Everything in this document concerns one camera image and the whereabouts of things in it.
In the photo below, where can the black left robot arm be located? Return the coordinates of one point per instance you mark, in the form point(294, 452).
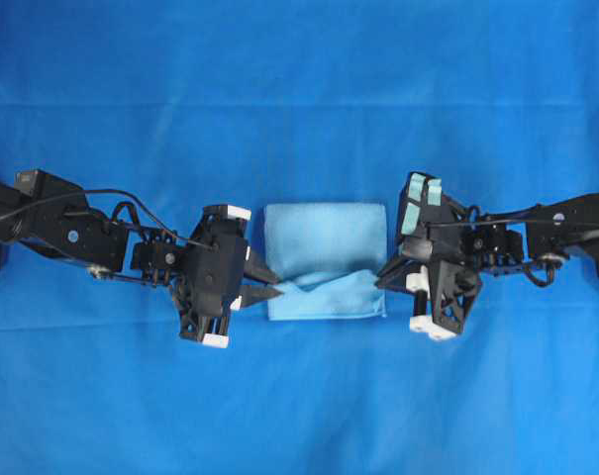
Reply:
point(53, 218)

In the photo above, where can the dark blue table cloth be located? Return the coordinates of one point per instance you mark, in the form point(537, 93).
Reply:
point(190, 103)

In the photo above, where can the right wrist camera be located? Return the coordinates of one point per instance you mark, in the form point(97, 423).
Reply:
point(426, 215)

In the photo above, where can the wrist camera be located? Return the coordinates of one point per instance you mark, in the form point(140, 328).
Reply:
point(426, 215)
point(216, 273)

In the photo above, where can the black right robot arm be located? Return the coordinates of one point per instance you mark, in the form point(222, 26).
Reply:
point(535, 242)

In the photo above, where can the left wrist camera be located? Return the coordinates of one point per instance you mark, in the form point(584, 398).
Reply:
point(216, 273)

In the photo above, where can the light blue towel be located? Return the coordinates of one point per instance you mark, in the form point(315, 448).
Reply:
point(327, 256)

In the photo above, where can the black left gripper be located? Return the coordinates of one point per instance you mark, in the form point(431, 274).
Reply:
point(210, 331)

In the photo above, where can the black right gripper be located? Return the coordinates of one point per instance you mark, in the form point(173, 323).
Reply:
point(444, 292)

